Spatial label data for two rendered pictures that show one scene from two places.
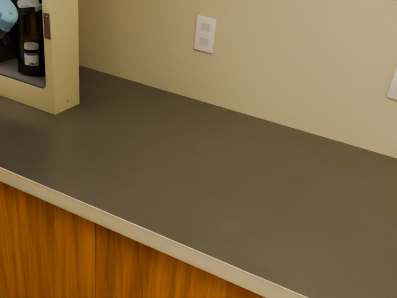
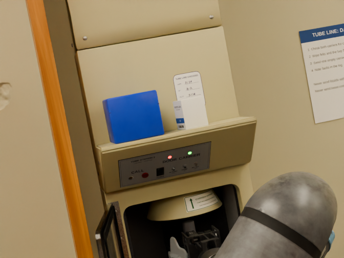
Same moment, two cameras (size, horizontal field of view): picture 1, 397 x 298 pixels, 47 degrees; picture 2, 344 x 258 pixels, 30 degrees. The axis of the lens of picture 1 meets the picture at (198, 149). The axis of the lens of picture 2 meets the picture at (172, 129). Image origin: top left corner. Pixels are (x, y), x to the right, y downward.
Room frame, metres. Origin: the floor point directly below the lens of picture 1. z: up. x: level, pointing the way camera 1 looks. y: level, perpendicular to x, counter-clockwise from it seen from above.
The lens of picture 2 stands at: (0.15, 1.35, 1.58)
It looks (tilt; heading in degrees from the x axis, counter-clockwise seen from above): 3 degrees down; 326
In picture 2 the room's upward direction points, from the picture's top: 11 degrees counter-clockwise
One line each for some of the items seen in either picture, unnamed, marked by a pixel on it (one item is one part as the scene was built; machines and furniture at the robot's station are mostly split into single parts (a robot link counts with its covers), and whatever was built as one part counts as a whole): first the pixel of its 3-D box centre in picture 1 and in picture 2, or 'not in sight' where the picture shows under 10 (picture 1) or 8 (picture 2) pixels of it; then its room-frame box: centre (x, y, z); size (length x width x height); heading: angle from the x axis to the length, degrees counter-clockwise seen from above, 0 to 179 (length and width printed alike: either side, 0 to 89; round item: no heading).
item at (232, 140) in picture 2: not in sight; (178, 155); (1.23, 0.60, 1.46); 0.32 x 0.12 x 0.10; 66
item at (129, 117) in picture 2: not in sight; (132, 116); (1.26, 0.68, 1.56); 0.10 x 0.10 x 0.09; 66
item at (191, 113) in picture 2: not in sight; (190, 113); (1.22, 0.57, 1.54); 0.05 x 0.05 x 0.06; 74
